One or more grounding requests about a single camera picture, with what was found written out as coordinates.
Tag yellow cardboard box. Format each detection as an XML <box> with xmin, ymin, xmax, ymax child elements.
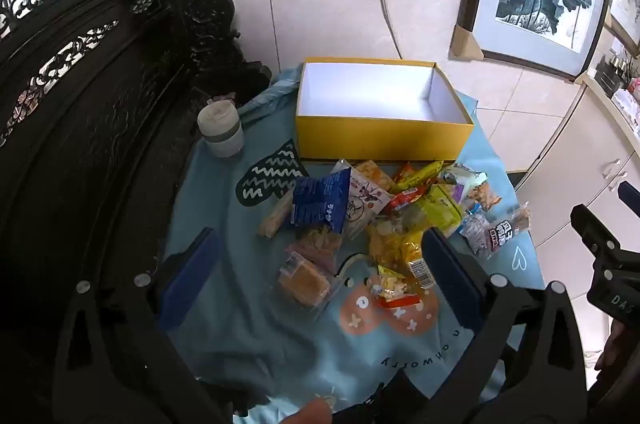
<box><xmin>295</xmin><ymin>57</ymin><xmax>476</xmax><ymax>161</ymax></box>

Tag clear packet with beige chips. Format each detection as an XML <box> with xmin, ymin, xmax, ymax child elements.
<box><xmin>286</xmin><ymin>224</ymin><xmax>346</xmax><ymax>270</ymax></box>

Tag beige cracker packet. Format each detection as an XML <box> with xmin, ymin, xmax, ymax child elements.
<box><xmin>258</xmin><ymin>189</ymin><xmax>296</xmax><ymax>239</ymax></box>

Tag white green peanut packet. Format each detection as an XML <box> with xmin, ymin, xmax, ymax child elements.
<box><xmin>440</xmin><ymin>163</ymin><xmax>503</xmax><ymax>212</ymax></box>

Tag orange cracker packet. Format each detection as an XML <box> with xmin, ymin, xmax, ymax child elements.
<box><xmin>350</xmin><ymin>160</ymin><xmax>396</xmax><ymax>195</ymax></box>

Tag cardboard corner protector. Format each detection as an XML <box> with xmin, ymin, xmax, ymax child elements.
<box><xmin>451</xmin><ymin>24</ymin><xmax>484</xmax><ymax>60</ymax></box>

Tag person's right hand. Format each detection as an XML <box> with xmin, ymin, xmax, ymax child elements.
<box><xmin>595</xmin><ymin>319</ymin><xmax>632</xmax><ymax>375</ymax></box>

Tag blue snack packet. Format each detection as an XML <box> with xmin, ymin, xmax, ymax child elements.
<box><xmin>291</xmin><ymin>167</ymin><xmax>352</xmax><ymax>235</ymax></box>

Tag light blue printed cloth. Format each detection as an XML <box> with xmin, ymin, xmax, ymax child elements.
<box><xmin>162</xmin><ymin>67</ymin><xmax>547</xmax><ymax>424</ymax></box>

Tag purple snack packet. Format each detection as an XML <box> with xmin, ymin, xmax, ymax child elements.
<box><xmin>447</xmin><ymin>183</ymin><xmax>468</xmax><ymax>210</ymax></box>

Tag yellow-green snack packet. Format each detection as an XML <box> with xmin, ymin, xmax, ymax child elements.
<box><xmin>416</xmin><ymin>184</ymin><xmax>466</xmax><ymax>237</ymax></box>

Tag red snack packet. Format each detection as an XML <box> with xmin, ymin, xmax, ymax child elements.
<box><xmin>387</xmin><ymin>185</ymin><xmax>431</xmax><ymax>212</ymax></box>

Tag white cabinet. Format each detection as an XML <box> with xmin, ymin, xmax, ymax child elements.
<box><xmin>514</xmin><ymin>72</ymin><xmax>640</xmax><ymax>355</ymax></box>

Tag carved dark wooden furniture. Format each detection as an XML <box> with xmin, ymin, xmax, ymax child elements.
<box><xmin>0</xmin><ymin>0</ymin><xmax>273</xmax><ymax>424</ymax></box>

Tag small yellow red packet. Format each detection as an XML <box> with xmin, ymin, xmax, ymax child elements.
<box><xmin>372</xmin><ymin>264</ymin><xmax>426</xmax><ymax>310</ymax></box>

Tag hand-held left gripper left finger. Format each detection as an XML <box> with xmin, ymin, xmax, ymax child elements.
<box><xmin>52</xmin><ymin>227</ymin><xmax>236</xmax><ymax>424</ymax></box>

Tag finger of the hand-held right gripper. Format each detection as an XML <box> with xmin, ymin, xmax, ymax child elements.
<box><xmin>570</xmin><ymin>203</ymin><xmax>622</xmax><ymax>263</ymax></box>
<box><xmin>617</xmin><ymin>181</ymin><xmax>640</xmax><ymax>211</ymax></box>

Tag person's left hand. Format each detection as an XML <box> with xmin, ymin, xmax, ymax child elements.
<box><xmin>279</xmin><ymin>396</ymin><xmax>334</xmax><ymax>424</ymax></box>

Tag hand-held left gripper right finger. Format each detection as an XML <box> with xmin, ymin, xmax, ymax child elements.
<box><xmin>421</xmin><ymin>227</ymin><xmax>588</xmax><ymax>424</ymax></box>

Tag white snack packet with drawing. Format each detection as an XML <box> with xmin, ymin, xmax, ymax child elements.
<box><xmin>332</xmin><ymin>159</ymin><xmax>393</xmax><ymax>240</ymax></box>

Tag long yellow snack packet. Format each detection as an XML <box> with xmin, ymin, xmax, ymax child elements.
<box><xmin>402</xmin><ymin>161</ymin><xmax>446</xmax><ymax>191</ymax></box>

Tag yellow clear snack packet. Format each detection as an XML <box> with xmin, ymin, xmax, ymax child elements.
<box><xmin>367</xmin><ymin>217</ymin><xmax>431</xmax><ymax>285</ymax></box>

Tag grey power cable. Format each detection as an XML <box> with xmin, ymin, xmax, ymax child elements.
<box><xmin>377</xmin><ymin>0</ymin><xmax>404</xmax><ymax>60</ymax></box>

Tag orange-red snack packet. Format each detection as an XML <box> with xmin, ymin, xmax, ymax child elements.
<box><xmin>392</xmin><ymin>161</ymin><xmax>416</xmax><ymax>193</ymax></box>

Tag white pink packet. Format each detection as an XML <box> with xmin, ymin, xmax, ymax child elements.
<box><xmin>616</xmin><ymin>77</ymin><xmax>640</xmax><ymax>127</ymax></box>

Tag dark box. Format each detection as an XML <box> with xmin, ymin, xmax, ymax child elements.
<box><xmin>594</xmin><ymin>47</ymin><xmax>640</xmax><ymax>98</ymax></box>

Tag clear packet with orange cake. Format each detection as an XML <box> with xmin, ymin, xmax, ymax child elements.
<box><xmin>272</xmin><ymin>251</ymin><xmax>346</xmax><ymax>320</ymax></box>

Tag clear packet with black label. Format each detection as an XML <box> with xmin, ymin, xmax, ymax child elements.
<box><xmin>479</xmin><ymin>201</ymin><xmax>531</xmax><ymax>260</ymax></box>

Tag white cup with grey band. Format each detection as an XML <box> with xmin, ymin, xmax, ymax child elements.
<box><xmin>196</xmin><ymin>99</ymin><xmax>245</xmax><ymax>159</ymax></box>

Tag small clear snack packet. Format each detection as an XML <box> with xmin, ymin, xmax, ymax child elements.
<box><xmin>459</xmin><ymin>210</ymin><xmax>490</xmax><ymax>251</ymax></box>

